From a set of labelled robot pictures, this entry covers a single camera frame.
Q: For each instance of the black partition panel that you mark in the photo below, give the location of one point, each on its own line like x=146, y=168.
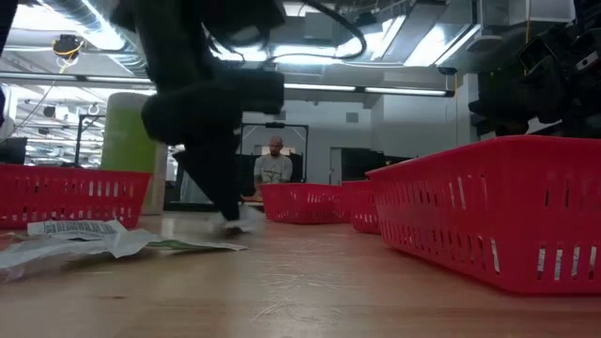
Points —
x=248, y=169

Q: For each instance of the black monitor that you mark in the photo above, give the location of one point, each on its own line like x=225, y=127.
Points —
x=13, y=150

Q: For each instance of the black gantry frame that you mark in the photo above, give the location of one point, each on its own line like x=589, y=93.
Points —
x=274, y=125

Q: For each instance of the green striped white packet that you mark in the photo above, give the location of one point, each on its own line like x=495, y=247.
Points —
x=197, y=245

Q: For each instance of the long plain white packet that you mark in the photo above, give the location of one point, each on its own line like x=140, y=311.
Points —
x=56, y=253

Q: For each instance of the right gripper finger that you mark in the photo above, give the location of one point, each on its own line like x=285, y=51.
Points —
x=544, y=123
x=500, y=101

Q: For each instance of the long tube light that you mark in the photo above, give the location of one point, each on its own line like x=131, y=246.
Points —
x=399, y=91

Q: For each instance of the white packet black print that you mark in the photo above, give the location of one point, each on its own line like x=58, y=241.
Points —
x=249, y=223
x=75, y=228

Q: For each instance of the black cabinet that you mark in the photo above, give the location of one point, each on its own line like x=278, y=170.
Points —
x=366, y=162

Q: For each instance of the grey hanging cloth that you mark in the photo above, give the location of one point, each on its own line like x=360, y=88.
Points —
x=185, y=192

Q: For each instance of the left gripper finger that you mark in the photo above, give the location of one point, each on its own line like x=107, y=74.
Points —
x=216, y=178

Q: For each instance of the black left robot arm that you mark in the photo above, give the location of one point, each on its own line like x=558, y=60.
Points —
x=174, y=42

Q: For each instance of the person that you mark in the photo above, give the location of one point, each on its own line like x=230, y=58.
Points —
x=273, y=169

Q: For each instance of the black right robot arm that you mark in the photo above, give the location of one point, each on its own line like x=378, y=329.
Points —
x=589, y=14

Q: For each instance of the bright ceiling light panel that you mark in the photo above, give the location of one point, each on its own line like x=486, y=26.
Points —
x=422, y=42

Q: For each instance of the green white wipes canister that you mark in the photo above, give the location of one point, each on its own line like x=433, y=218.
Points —
x=117, y=150

